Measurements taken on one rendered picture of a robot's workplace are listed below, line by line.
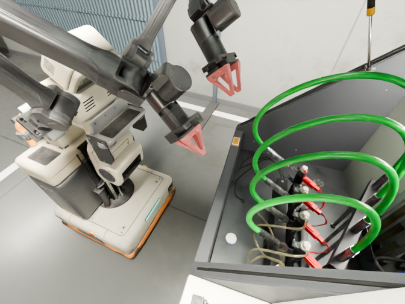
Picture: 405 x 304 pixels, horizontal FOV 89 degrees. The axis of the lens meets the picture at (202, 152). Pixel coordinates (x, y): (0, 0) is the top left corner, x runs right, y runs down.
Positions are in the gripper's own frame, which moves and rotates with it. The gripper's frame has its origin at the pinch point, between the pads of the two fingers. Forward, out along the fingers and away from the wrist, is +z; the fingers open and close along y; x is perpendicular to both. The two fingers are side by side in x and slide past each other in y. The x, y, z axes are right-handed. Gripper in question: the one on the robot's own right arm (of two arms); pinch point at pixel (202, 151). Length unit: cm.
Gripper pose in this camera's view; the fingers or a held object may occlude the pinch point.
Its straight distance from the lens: 54.6
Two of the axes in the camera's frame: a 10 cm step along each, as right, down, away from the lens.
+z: 6.1, 7.6, 2.3
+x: 5.4, -6.1, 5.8
